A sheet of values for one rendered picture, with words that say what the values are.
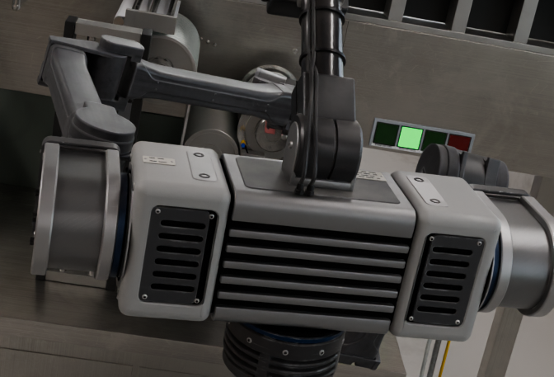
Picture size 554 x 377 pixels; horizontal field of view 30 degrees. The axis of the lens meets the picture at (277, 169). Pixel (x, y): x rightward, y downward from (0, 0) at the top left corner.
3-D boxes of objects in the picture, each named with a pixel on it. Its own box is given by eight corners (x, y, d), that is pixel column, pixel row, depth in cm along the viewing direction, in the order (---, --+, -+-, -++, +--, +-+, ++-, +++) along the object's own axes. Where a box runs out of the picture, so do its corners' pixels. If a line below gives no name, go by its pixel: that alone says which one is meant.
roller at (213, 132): (177, 178, 216) (185, 124, 212) (183, 139, 240) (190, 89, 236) (233, 187, 218) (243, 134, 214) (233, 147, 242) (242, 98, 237)
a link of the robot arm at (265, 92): (88, 108, 162) (108, 43, 158) (77, 94, 166) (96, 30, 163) (310, 145, 185) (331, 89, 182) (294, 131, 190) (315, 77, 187)
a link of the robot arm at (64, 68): (26, 79, 163) (43, 20, 160) (109, 99, 169) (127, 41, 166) (55, 200, 124) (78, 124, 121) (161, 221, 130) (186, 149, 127)
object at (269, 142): (251, 122, 211) (286, 113, 210) (251, 120, 212) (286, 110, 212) (260, 156, 213) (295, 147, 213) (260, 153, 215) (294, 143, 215)
